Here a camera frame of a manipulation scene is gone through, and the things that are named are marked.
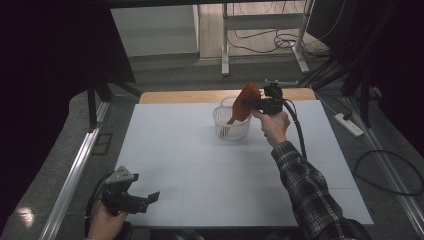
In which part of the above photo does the person's left hand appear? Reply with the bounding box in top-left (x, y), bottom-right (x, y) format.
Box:
top-left (86, 201), bottom-right (130, 240)

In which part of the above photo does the white table cover board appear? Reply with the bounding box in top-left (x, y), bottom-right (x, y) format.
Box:
top-left (113, 99), bottom-right (375, 228)

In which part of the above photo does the wooden table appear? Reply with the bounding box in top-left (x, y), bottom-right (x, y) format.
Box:
top-left (138, 87), bottom-right (317, 105)

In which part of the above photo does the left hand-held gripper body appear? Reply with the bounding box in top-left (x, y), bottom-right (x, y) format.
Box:
top-left (100, 165), bottom-right (150, 217)

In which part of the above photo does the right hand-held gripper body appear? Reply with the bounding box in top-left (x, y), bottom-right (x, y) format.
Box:
top-left (256, 79), bottom-right (300, 117)

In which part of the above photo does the white plastic basket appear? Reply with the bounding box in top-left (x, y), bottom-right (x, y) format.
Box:
top-left (212, 96), bottom-right (253, 142)

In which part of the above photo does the black metal stand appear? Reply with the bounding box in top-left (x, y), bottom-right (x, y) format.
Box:
top-left (84, 75), bottom-right (143, 133)
top-left (312, 59), bottom-right (383, 130)

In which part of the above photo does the wooden hairbrush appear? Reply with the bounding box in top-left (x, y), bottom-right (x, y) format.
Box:
top-left (226, 81), bottom-right (262, 126)

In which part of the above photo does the dark floor socket plate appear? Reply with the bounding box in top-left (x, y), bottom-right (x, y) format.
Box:
top-left (91, 132), bottom-right (114, 157)

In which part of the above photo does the aluminium floor rail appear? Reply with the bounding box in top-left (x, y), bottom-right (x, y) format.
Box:
top-left (38, 101), bottom-right (111, 240)
top-left (343, 96), bottom-right (424, 238)

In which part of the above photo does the white power strip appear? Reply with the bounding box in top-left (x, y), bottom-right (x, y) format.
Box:
top-left (333, 112), bottom-right (365, 138)

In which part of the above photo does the black looped floor cable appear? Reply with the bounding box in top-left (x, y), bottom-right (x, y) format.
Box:
top-left (352, 149), bottom-right (424, 197)

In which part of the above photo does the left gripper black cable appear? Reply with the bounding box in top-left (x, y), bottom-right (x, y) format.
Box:
top-left (84, 172), bottom-right (115, 235)

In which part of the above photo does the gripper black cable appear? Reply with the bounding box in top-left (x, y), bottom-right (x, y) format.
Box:
top-left (84, 172), bottom-right (115, 235)
top-left (273, 86), bottom-right (308, 160)

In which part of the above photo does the white wall panel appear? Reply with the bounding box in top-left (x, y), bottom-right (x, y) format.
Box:
top-left (110, 4), bottom-right (200, 58)

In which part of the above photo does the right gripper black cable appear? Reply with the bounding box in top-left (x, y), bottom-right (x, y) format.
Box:
top-left (273, 86), bottom-right (308, 160)

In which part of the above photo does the tangle of floor cables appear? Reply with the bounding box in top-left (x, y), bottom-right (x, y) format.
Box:
top-left (227, 29), bottom-right (332, 60)

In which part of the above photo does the white desk frame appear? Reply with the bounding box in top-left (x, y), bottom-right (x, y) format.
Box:
top-left (220, 0), bottom-right (316, 77)

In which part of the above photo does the dark curtain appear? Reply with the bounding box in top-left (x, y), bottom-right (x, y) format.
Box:
top-left (0, 0), bottom-right (136, 232)
top-left (306, 0), bottom-right (424, 158)

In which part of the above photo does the person's right hand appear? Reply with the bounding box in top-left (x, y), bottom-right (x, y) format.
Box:
top-left (251, 109), bottom-right (292, 149)

